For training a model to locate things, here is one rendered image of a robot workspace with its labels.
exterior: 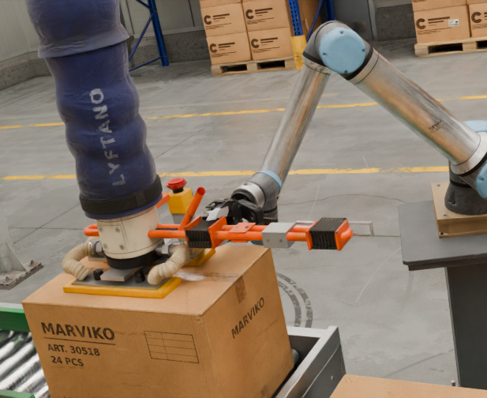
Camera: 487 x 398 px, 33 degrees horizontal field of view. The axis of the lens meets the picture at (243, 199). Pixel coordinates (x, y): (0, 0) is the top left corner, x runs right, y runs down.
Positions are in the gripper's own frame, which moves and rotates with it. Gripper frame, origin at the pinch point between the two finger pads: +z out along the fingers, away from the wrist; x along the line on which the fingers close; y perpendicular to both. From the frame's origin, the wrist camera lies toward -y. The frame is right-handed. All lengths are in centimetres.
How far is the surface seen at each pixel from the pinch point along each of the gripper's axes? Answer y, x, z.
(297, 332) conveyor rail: -1, -48, -32
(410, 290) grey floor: 15, -108, -173
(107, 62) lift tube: 18, 48, 4
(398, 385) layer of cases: -38, -54, -17
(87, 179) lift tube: 28.5, 19.3, 10.8
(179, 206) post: 44, -12, -47
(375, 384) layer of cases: -31, -54, -16
